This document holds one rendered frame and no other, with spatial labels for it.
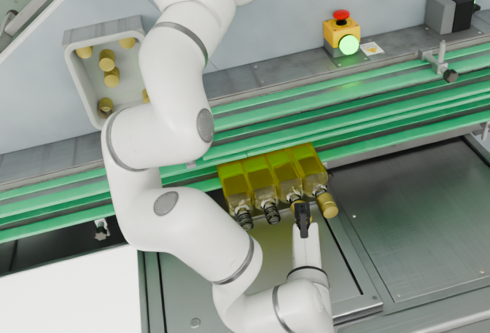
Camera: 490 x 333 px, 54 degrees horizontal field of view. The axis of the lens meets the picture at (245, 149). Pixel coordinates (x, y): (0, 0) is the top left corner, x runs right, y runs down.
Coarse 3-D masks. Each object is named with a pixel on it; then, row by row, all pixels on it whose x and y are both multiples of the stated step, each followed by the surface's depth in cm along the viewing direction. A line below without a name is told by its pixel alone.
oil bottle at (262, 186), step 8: (240, 160) 114; (248, 160) 111; (256, 160) 110; (264, 160) 110; (248, 168) 109; (256, 168) 108; (264, 168) 108; (248, 176) 107; (256, 176) 106; (264, 176) 106; (272, 176) 106; (256, 184) 104; (264, 184) 104; (272, 184) 103; (256, 192) 103; (264, 192) 102; (272, 192) 102; (256, 200) 103; (264, 200) 102
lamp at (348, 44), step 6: (342, 36) 113; (348, 36) 112; (354, 36) 113; (342, 42) 112; (348, 42) 111; (354, 42) 112; (342, 48) 112; (348, 48) 112; (354, 48) 112; (348, 54) 113
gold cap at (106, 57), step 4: (100, 52) 107; (104, 52) 106; (108, 52) 107; (112, 52) 108; (100, 56) 106; (104, 56) 105; (108, 56) 105; (112, 56) 107; (100, 60) 105; (104, 60) 105; (108, 60) 105; (112, 60) 105; (100, 64) 105; (104, 64) 105; (108, 64) 106; (112, 64) 106; (104, 68) 106; (108, 68) 106; (112, 68) 106
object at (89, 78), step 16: (128, 32) 100; (96, 48) 107; (112, 48) 108; (80, 64) 107; (96, 64) 110; (128, 64) 111; (80, 80) 104; (96, 80) 112; (128, 80) 114; (80, 96) 106; (96, 96) 114; (112, 96) 115; (128, 96) 116; (96, 112) 112
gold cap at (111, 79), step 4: (116, 68) 110; (104, 72) 110; (108, 72) 108; (112, 72) 108; (116, 72) 109; (104, 76) 108; (108, 76) 107; (112, 76) 107; (116, 76) 108; (104, 80) 108; (108, 80) 108; (112, 80) 108; (116, 80) 108; (108, 84) 108; (112, 84) 109; (116, 84) 109
